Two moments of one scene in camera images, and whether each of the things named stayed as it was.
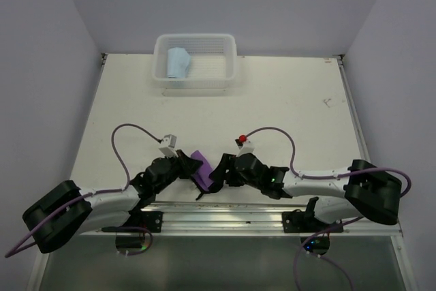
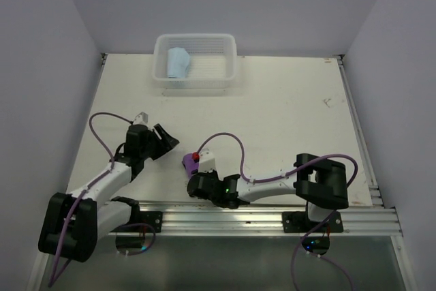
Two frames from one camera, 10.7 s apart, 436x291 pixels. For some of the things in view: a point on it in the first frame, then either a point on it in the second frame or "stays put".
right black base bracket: (298, 221) stays put
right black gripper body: (234, 178) to (211, 174)
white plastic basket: (213, 61) stays put
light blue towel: (178, 63) stays put
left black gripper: (187, 164) to (167, 142)
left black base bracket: (149, 219) stays put
